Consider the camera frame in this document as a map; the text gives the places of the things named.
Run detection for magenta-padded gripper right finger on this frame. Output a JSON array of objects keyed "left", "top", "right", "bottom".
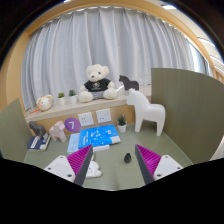
[{"left": 134, "top": 143, "right": 184, "bottom": 186}]

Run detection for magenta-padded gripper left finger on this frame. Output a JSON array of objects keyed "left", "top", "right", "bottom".
[{"left": 43, "top": 143, "right": 94, "bottom": 187}]

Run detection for small black charger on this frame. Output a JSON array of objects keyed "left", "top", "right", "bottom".
[{"left": 123, "top": 152, "right": 133, "bottom": 164}]

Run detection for light blue book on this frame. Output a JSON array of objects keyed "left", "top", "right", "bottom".
[{"left": 66, "top": 132, "right": 81, "bottom": 155}]

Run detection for dark blue book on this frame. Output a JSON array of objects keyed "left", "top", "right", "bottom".
[{"left": 27, "top": 133, "right": 52, "bottom": 151}]

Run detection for purple round number disc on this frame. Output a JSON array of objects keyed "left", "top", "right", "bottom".
[{"left": 64, "top": 117, "right": 82, "bottom": 133}]

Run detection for beige window ledge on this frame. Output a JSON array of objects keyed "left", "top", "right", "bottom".
[{"left": 24, "top": 84, "right": 153, "bottom": 136}]

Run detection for small potted plant white pot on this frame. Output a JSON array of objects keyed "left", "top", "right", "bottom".
[
  {"left": 116, "top": 114, "right": 128, "bottom": 134},
  {"left": 68, "top": 89, "right": 79, "bottom": 104},
  {"left": 57, "top": 92, "right": 67, "bottom": 106}
]

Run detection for large white horse figure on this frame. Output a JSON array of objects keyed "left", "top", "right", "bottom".
[{"left": 126, "top": 88, "right": 167, "bottom": 137}]

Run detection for green partition panel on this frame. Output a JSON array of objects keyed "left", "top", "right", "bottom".
[
  {"left": 0, "top": 97, "right": 34, "bottom": 161},
  {"left": 150, "top": 68, "right": 224, "bottom": 164}
]

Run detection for small white orange plush toy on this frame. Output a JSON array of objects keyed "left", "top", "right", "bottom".
[{"left": 35, "top": 94, "right": 54, "bottom": 112}]

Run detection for cream teddy bear black shirt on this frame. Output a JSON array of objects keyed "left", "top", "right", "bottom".
[{"left": 78, "top": 63, "right": 118, "bottom": 103}]

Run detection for black horse figure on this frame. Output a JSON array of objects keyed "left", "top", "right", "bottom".
[{"left": 118, "top": 74, "right": 140, "bottom": 92}]

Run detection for light grey curtain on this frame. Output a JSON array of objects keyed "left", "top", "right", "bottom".
[{"left": 20, "top": 6, "right": 214, "bottom": 111}]

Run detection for ceiling lights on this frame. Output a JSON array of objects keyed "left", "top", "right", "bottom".
[{"left": 161, "top": 3, "right": 224, "bottom": 73}]

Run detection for white wall socket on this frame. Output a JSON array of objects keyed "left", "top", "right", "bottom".
[
  {"left": 95, "top": 108, "right": 113, "bottom": 124},
  {"left": 77, "top": 111, "right": 95, "bottom": 128}
]

